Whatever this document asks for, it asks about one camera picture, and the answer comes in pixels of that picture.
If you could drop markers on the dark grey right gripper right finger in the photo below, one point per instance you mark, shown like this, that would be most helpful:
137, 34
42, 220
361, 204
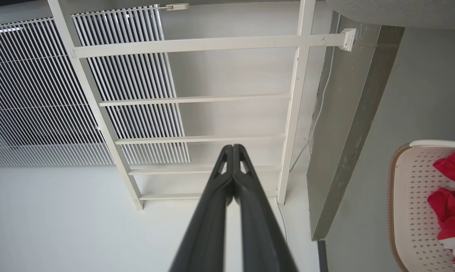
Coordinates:
261, 241

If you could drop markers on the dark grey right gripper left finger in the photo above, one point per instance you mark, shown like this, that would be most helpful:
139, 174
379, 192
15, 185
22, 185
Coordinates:
208, 234

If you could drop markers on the beige perforated plastic laundry basket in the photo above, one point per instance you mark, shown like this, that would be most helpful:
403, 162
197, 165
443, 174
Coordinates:
412, 196

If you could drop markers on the black baseboard strip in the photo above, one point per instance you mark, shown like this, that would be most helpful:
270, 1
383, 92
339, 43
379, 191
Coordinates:
322, 257

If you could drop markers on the grey concrete pillar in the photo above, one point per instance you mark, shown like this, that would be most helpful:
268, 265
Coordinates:
348, 124

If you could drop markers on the narrow white window blind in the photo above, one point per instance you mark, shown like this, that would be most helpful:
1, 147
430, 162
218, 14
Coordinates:
136, 75

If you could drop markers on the wide white window blind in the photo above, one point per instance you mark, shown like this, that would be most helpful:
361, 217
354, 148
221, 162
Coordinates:
34, 98

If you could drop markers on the white ladder-like metal frame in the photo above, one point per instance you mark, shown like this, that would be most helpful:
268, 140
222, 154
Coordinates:
197, 44

